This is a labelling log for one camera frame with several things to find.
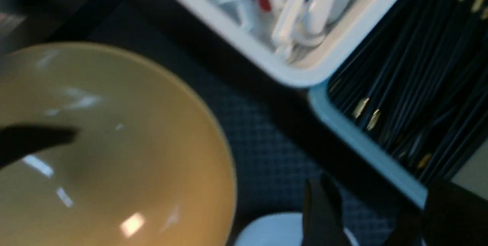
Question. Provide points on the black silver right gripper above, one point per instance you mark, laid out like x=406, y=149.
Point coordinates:
x=452, y=216

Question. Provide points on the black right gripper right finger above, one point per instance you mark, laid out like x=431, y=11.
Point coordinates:
x=323, y=214

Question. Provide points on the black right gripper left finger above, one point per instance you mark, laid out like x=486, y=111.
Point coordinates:
x=18, y=141

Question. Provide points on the white square sauce dish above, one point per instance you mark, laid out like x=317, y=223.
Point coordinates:
x=279, y=229

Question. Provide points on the yellow noodle bowl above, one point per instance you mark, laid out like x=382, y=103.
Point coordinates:
x=150, y=166

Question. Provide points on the black serving tray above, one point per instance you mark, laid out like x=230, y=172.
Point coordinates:
x=276, y=140

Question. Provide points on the blue-grey chopstick bin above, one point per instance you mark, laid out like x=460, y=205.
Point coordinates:
x=471, y=176

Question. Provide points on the black chopsticks bundle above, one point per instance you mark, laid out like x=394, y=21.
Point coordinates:
x=417, y=85

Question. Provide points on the white spoon bin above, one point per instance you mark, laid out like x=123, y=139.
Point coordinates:
x=313, y=65

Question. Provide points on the white spoons pile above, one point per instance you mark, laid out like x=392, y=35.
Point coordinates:
x=286, y=26

